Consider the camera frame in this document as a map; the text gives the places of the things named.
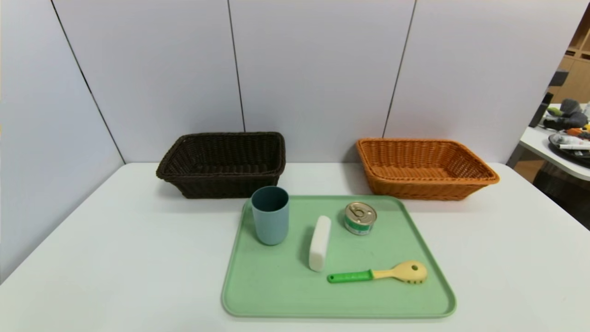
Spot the gold lid food can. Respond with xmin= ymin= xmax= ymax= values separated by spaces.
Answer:
xmin=344 ymin=202 xmax=378 ymax=236

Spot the green handled yellow pasta spoon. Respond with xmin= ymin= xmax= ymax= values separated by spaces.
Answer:
xmin=327 ymin=261 xmax=428 ymax=285

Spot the dark brown wicker basket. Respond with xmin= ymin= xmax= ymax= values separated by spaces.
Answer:
xmin=156 ymin=132 xmax=286 ymax=199

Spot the orange wicker basket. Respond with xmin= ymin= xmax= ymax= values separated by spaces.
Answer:
xmin=356 ymin=138 xmax=500 ymax=201

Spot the blue plastic cup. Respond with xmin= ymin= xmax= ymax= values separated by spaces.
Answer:
xmin=251 ymin=186 xmax=290 ymax=246

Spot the light green plastic tray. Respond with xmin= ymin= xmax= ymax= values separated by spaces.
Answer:
xmin=221 ymin=195 xmax=457 ymax=319

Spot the white side table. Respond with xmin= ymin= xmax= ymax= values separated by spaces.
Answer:
xmin=507 ymin=104 xmax=590 ymax=181

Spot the black upright stand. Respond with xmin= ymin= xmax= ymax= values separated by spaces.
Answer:
xmin=529 ymin=92 xmax=554 ymax=128

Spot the dark woven bin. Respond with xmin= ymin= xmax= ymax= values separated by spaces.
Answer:
xmin=533 ymin=161 xmax=590 ymax=230

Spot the black tray with tools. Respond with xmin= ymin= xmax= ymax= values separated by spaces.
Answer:
xmin=549 ymin=133 xmax=590 ymax=167

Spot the dark grey clutter pile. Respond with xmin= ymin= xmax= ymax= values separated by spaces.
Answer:
xmin=544 ymin=99 xmax=590 ymax=130

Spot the wooden shelf unit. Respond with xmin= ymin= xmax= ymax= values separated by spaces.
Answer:
xmin=546 ymin=5 xmax=590 ymax=104

